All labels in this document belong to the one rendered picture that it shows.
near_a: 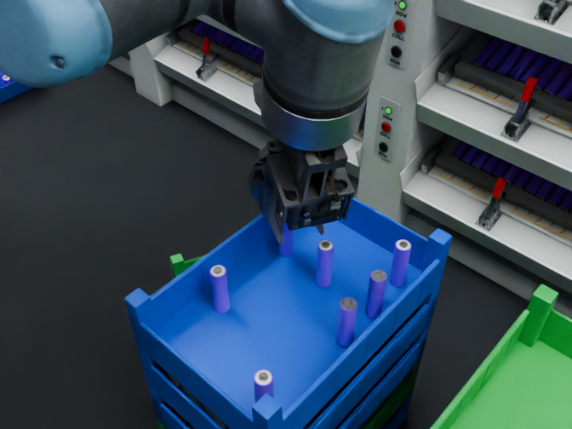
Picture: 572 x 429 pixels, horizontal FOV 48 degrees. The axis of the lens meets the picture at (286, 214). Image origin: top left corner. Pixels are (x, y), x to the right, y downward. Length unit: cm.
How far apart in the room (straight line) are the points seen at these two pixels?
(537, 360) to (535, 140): 39
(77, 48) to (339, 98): 20
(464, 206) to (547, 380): 49
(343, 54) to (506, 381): 40
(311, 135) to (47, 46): 22
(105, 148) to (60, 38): 114
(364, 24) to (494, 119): 61
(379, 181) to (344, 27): 78
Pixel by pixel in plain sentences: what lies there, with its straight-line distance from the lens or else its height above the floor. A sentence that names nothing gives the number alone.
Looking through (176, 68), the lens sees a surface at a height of 14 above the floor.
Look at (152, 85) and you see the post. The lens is 163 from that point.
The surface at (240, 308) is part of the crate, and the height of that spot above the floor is 32.
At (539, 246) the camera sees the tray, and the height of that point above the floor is 14.
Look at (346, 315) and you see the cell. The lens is 66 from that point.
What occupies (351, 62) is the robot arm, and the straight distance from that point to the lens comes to 48.
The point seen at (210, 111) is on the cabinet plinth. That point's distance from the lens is 156.
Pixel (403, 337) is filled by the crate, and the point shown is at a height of 28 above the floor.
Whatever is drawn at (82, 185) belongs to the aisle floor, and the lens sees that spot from 145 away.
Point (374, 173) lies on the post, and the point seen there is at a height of 14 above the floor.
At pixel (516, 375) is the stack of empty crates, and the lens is 73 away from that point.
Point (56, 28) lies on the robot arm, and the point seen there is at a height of 73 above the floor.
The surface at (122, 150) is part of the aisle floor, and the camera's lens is 152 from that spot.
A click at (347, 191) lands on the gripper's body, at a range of 61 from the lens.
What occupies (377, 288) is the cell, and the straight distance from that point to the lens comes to 69.
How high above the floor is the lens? 91
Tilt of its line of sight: 44 degrees down
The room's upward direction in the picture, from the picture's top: straight up
